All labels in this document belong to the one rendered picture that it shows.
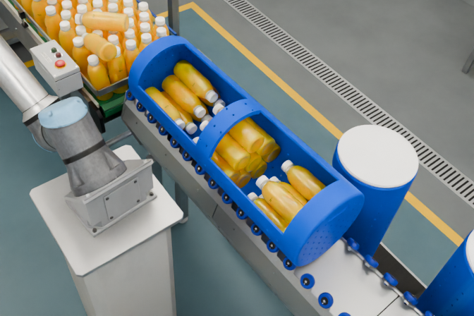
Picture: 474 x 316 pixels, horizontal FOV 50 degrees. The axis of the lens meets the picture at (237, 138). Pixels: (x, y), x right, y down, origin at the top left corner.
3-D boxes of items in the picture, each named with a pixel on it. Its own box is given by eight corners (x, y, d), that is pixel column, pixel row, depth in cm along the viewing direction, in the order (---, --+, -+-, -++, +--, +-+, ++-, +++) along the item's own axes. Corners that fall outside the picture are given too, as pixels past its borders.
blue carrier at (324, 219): (288, 282, 151) (305, 230, 130) (130, 111, 193) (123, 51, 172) (351, 232, 164) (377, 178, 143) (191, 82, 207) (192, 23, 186)
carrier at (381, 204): (339, 239, 254) (288, 256, 246) (389, 118, 189) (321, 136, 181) (369, 290, 237) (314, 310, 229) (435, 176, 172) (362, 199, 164)
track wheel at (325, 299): (334, 301, 144) (337, 300, 146) (322, 289, 146) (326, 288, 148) (325, 312, 146) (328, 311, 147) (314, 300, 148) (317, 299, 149)
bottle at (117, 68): (108, 86, 209) (102, 49, 195) (123, 80, 212) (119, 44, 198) (115, 96, 205) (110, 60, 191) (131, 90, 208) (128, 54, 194)
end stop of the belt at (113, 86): (99, 96, 197) (98, 91, 195) (98, 95, 198) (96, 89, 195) (183, 58, 216) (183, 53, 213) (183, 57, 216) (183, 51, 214)
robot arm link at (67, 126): (68, 159, 124) (39, 110, 121) (55, 161, 136) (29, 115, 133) (110, 137, 130) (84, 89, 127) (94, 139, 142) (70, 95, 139)
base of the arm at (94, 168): (74, 201, 125) (54, 166, 123) (74, 190, 140) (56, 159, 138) (130, 172, 129) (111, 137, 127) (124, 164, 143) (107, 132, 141)
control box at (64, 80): (59, 98, 189) (53, 77, 181) (35, 68, 198) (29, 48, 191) (84, 87, 193) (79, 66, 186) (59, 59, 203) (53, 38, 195)
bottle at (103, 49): (120, 46, 188) (98, 32, 201) (104, 41, 183) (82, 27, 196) (113, 64, 190) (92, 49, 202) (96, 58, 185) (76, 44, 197)
